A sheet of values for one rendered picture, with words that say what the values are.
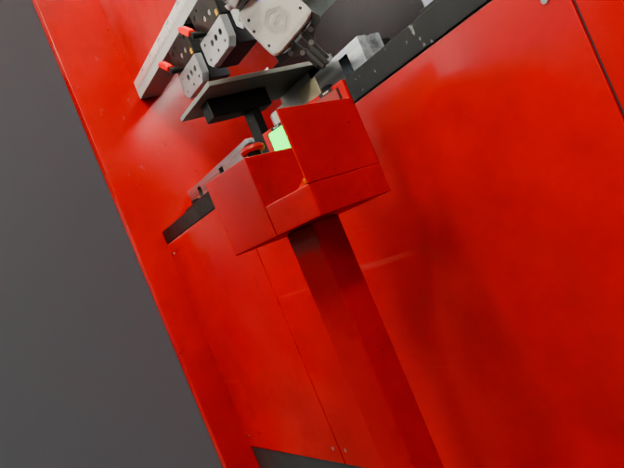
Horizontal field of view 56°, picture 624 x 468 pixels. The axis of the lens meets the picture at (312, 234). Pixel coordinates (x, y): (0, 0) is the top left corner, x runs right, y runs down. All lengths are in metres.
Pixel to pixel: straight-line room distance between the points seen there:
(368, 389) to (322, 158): 0.34
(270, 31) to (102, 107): 1.17
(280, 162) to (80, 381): 0.44
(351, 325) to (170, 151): 1.42
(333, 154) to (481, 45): 0.24
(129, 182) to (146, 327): 1.49
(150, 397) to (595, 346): 0.58
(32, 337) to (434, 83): 0.63
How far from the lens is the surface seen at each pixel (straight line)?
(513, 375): 1.01
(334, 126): 0.85
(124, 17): 2.17
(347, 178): 0.82
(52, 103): 0.66
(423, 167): 0.96
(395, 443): 0.91
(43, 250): 0.61
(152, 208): 2.08
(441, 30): 0.89
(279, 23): 1.08
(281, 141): 1.00
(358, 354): 0.87
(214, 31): 1.62
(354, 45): 1.21
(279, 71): 1.28
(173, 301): 2.03
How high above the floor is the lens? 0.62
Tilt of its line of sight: 1 degrees up
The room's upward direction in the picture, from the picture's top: 23 degrees counter-clockwise
